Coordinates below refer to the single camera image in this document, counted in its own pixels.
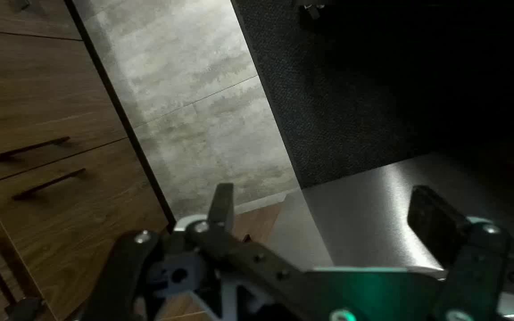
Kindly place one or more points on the stainless steel dishwasher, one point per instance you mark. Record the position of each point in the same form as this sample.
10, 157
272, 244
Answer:
362, 219

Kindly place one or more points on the black drawer handle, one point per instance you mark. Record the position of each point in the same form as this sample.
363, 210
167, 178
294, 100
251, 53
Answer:
35, 189
12, 153

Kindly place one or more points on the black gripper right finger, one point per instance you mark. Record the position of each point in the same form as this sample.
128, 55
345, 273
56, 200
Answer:
438, 225

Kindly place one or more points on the black vertical cabinet handle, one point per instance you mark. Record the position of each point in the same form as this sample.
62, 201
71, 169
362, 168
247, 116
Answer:
26, 308

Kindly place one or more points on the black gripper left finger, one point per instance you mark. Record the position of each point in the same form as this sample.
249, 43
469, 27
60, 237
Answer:
222, 207

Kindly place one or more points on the lower black drawer handle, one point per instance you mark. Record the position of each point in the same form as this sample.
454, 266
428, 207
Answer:
35, 189

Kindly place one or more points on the upper black drawer handle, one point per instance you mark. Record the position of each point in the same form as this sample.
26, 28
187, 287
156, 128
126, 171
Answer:
12, 153

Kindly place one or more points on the wooden drawer cabinet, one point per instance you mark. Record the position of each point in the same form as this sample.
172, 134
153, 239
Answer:
55, 242

